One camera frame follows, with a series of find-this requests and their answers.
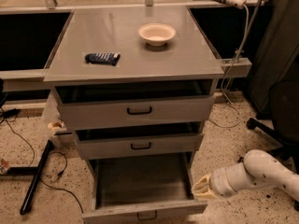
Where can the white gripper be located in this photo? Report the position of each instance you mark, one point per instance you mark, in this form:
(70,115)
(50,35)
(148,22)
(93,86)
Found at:
(220,181)

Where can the grey bottom drawer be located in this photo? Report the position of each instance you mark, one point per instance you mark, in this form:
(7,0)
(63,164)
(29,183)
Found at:
(144,188)

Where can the grey drawer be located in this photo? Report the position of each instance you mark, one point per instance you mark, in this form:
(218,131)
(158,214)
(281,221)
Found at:
(139,140)
(84,107)
(144,188)

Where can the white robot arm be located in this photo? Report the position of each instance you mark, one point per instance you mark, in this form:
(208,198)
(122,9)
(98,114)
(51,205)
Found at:
(258,170)

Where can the grey middle drawer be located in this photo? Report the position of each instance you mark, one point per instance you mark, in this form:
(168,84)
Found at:
(139,140)

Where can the grey drawer cabinet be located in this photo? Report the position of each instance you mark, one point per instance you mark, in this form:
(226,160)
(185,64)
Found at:
(186,56)

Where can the grey top drawer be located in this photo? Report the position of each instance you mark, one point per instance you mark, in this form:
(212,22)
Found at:
(84,107)

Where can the black office chair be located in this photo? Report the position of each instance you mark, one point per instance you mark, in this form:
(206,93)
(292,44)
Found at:
(283,101)

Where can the clear plastic bag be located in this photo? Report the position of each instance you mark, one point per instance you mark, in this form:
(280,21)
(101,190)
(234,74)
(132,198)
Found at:
(51,118)

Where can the grey aluminium frame rail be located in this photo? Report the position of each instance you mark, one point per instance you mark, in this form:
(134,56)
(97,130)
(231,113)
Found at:
(235,70)

